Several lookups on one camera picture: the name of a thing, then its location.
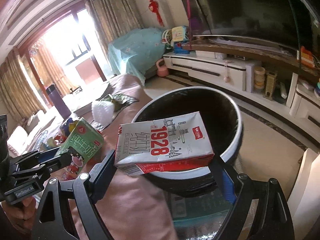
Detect green milk carton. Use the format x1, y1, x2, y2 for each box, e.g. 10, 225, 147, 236
56, 118, 104, 181

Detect red white milk carton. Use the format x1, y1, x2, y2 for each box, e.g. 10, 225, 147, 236
114, 112, 214, 176

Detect black white-rimmed trash bin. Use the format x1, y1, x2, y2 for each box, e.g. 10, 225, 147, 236
133, 87, 244, 197

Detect person's left hand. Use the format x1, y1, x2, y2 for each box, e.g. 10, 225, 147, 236
1, 196, 36, 233

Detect beige sofa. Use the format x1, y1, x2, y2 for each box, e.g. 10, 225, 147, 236
7, 109, 57, 158

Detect dark blue snack bag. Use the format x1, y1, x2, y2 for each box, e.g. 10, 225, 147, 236
60, 118, 78, 136

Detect purple thermos bottle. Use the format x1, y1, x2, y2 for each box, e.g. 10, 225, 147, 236
46, 83, 71, 120

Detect pink tablecloth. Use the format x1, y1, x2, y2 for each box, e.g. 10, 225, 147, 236
83, 74, 177, 239

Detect green foil wrapper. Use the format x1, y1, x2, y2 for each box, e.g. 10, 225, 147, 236
101, 94, 138, 112

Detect teal covered furniture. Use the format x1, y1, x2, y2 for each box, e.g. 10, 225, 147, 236
107, 28, 165, 84

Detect pink kettlebell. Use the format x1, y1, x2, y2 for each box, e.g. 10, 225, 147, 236
156, 58, 169, 77

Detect white TV cabinet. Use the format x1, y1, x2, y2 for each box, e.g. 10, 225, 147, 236
163, 40, 319, 141

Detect beige window curtain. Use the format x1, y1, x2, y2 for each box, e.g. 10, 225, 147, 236
84, 0, 144, 59

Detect colourful toy cash register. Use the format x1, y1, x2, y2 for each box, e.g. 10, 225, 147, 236
171, 25, 190, 54

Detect large black television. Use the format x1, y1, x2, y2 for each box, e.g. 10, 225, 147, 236
182, 0, 319, 51

